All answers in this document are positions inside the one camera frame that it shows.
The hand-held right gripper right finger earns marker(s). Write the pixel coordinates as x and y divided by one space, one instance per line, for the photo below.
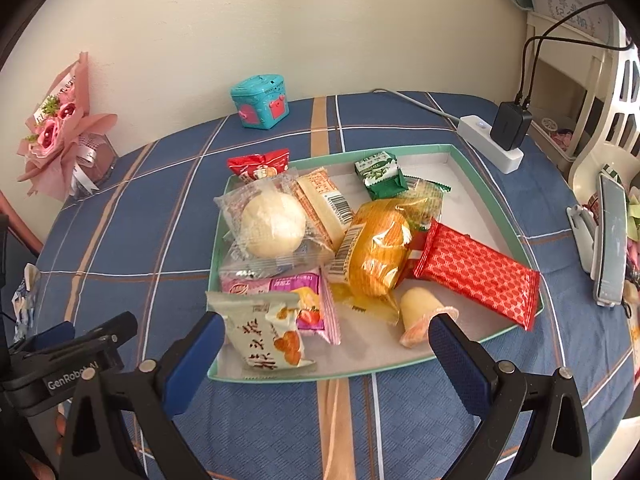
457 360

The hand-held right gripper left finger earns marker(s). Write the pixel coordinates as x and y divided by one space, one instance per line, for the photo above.
197 355

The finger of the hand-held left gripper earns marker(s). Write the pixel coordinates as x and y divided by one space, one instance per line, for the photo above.
102 327
55 334

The white beige snack packet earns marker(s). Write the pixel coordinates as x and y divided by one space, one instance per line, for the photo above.
260 330

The red patterned wafer packet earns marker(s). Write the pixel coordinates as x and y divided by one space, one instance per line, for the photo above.
475 272

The pink swiss roll packet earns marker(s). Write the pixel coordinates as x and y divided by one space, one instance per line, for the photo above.
305 290

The clear packet with orange cake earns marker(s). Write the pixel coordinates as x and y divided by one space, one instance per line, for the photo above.
375 255

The clear packet with white bun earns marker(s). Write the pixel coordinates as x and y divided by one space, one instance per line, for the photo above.
272 225

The clear rice cracker packet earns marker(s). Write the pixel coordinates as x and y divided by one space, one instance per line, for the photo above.
425 200

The white tray with green rim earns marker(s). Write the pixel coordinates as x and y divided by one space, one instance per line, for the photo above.
465 195

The beige striped cake packet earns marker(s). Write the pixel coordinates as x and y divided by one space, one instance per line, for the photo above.
320 200

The red printed candy packet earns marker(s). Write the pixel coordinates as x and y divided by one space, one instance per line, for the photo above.
255 164

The small green packet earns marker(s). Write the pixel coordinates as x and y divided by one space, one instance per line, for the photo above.
382 175

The blue plaid tablecloth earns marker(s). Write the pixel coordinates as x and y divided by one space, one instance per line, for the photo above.
150 240

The glass jar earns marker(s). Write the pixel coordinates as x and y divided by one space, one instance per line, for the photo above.
97 160

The white phone stand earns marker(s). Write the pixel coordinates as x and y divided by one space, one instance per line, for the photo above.
582 240

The pink flower bouquet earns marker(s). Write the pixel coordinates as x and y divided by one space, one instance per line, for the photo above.
55 130

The white power strip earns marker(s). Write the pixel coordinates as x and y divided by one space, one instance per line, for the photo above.
487 142

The black charger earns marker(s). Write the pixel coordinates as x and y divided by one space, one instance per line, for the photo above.
510 125

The teal tin box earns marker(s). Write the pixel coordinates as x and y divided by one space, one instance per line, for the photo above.
260 102

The white shelf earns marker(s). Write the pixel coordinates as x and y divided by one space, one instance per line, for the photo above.
565 80

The white plastic chair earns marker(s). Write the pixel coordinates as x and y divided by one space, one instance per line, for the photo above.
622 105

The white decorative plate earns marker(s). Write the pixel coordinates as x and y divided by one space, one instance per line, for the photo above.
575 7

